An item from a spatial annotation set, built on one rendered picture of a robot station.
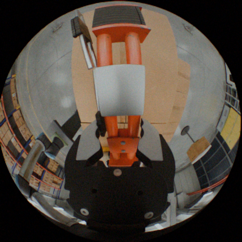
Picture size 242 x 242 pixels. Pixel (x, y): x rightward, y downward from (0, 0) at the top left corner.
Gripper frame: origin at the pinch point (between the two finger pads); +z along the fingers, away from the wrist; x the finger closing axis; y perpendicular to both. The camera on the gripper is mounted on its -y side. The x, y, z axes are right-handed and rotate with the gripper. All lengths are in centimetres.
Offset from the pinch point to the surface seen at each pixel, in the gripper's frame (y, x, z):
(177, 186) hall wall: 905, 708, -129
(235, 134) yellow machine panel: 42, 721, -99
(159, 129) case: 13.4, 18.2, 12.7
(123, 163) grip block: 12.3, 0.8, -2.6
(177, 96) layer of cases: 3, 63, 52
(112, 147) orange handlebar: 5.9, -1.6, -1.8
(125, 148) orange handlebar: 6.2, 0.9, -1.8
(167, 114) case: 5.6, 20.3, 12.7
